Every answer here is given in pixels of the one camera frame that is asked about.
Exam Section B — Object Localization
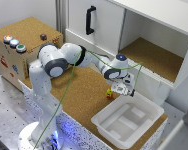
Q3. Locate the white cabinet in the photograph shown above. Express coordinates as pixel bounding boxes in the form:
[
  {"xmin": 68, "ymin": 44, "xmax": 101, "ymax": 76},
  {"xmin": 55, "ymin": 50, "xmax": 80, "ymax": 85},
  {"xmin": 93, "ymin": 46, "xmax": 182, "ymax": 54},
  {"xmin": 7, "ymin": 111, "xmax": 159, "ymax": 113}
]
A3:
[{"xmin": 64, "ymin": 0, "xmax": 188, "ymax": 108}]

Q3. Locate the wooden drawer box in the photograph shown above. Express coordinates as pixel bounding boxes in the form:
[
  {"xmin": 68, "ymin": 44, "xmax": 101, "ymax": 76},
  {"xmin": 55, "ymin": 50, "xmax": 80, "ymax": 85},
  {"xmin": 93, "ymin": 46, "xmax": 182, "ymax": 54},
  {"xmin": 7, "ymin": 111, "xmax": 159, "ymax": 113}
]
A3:
[{"xmin": 0, "ymin": 16, "xmax": 65, "ymax": 92}]

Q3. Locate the white sliding door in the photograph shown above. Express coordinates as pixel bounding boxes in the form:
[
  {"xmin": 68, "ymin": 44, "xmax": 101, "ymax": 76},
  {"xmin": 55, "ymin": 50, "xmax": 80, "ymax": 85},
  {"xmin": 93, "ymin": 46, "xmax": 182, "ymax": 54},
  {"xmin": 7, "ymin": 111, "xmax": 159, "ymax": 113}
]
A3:
[{"xmin": 67, "ymin": 0, "xmax": 126, "ymax": 56}]

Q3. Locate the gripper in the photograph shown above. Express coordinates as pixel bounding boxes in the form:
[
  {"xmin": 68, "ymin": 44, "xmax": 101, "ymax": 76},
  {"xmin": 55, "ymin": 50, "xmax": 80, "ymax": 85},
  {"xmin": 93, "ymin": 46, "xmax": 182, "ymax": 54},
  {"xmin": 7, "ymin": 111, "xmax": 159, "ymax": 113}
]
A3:
[{"xmin": 110, "ymin": 73, "xmax": 136, "ymax": 98}]

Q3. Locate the blue button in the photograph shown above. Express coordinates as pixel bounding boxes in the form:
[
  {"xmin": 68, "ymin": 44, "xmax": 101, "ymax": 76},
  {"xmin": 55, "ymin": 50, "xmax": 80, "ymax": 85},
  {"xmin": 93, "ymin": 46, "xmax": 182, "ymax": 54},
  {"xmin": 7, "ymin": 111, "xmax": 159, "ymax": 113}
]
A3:
[{"xmin": 9, "ymin": 38, "xmax": 20, "ymax": 49}]

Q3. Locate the green cable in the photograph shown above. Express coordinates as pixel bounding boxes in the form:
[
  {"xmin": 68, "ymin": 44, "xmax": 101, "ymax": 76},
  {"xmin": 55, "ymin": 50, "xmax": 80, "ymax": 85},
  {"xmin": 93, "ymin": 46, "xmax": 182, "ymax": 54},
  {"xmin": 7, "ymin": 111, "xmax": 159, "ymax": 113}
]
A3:
[{"xmin": 33, "ymin": 49, "xmax": 144, "ymax": 150}]

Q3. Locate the black door handle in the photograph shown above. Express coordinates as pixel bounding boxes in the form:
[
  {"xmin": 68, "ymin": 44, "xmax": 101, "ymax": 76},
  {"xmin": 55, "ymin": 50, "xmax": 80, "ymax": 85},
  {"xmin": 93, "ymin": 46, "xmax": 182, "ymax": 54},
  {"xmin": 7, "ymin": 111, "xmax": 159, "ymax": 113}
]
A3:
[{"xmin": 85, "ymin": 5, "xmax": 97, "ymax": 36}]

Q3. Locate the red button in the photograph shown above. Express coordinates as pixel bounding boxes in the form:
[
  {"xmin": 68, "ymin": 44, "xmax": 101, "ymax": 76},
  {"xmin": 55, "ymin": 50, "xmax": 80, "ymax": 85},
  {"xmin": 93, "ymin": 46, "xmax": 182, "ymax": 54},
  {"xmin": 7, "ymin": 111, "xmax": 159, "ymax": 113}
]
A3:
[{"xmin": 3, "ymin": 34, "xmax": 13, "ymax": 45}]

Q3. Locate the purple block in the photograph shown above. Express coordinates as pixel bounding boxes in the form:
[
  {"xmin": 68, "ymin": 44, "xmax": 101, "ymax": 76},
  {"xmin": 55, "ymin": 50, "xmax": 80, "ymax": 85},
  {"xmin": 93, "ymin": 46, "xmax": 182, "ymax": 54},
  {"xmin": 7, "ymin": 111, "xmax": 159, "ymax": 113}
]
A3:
[{"xmin": 39, "ymin": 33, "xmax": 48, "ymax": 41}]

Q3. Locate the green button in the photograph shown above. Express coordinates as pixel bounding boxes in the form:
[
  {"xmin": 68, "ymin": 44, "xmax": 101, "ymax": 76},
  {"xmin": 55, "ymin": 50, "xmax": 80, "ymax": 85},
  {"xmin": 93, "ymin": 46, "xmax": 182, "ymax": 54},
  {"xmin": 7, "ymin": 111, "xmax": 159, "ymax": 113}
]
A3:
[{"xmin": 15, "ymin": 43, "xmax": 28, "ymax": 54}]

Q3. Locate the yellow block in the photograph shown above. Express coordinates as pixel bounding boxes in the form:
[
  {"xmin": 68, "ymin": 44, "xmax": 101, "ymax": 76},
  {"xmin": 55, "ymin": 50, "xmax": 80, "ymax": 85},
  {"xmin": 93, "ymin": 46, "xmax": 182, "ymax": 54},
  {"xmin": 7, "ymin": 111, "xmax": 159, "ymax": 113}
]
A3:
[{"xmin": 106, "ymin": 88, "xmax": 114, "ymax": 96}]

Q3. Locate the white plastic box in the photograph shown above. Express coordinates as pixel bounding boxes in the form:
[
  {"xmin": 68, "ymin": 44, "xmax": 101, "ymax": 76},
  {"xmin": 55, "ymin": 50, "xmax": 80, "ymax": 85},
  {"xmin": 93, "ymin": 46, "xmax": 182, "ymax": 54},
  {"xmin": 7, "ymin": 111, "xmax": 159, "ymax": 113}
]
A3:
[{"xmin": 90, "ymin": 93, "xmax": 166, "ymax": 150}]

